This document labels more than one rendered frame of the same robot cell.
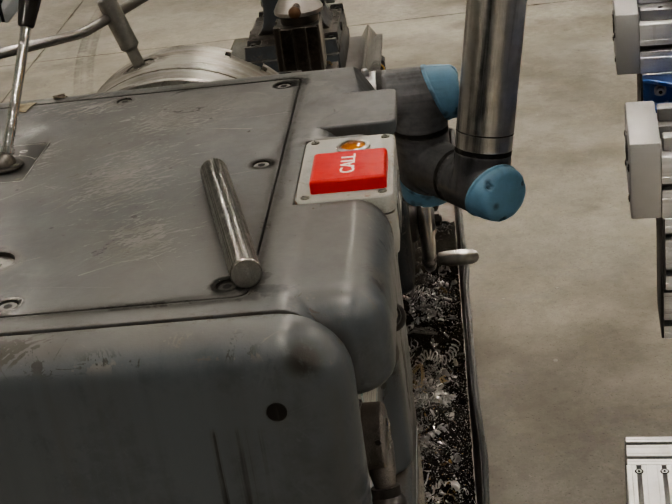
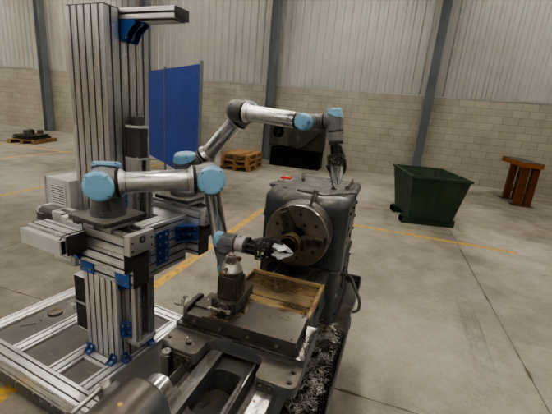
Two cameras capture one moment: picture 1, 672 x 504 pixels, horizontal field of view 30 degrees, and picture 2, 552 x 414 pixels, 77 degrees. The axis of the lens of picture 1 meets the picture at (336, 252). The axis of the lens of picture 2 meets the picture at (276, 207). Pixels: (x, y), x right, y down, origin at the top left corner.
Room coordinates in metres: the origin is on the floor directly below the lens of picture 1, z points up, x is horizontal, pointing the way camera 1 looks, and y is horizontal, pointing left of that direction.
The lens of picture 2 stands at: (3.01, 0.35, 1.66)
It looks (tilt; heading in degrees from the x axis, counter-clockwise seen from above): 16 degrees down; 191
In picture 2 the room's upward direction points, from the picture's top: 5 degrees clockwise
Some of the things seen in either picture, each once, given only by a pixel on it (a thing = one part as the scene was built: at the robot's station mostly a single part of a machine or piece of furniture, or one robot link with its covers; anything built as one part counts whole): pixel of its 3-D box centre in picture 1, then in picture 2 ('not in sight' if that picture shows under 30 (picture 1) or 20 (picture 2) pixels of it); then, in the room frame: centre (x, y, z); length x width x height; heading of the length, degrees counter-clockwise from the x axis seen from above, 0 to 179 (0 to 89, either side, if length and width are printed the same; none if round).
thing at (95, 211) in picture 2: not in sight; (108, 202); (1.75, -0.65, 1.21); 0.15 x 0.15 x 0.10
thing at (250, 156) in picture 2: not in sight; (241, 159); (-6.34, -2.64, 0.22); 1.25 x 0.86 x 0.44; 178
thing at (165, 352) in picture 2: not in sight; (167, 362); (2.15, -0.14, 0.84); 0.04 x 0.04 x 0.10; 83
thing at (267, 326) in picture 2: not in sight; (243, 319); (1.99, 0.07, 0.95); 0.43 x 0.17 x 0.05; 83
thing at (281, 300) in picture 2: not in sight; (277, 293); (1.67, 0.12, 0.89); 0.36 x 0.30 x 0.04; 83
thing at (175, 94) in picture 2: not in sight; (165, 121); (-4.23, -3.82, 1.18); 4.12 x 0.80 x 2.35; 47
